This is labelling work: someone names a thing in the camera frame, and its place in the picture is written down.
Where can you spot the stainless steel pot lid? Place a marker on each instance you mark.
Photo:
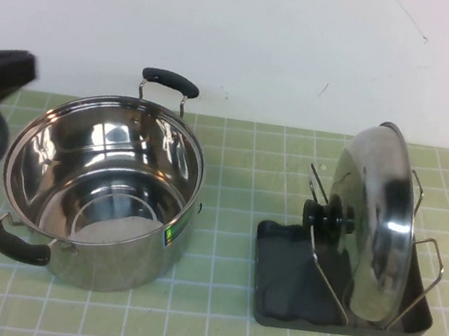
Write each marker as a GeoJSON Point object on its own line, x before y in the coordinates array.
{"type": "Point", "coordinates": [375, 203]}

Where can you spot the dark grey drip tray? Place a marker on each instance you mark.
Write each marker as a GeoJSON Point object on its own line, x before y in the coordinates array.
{"type": "Point", "coordinates": [287, 283]}

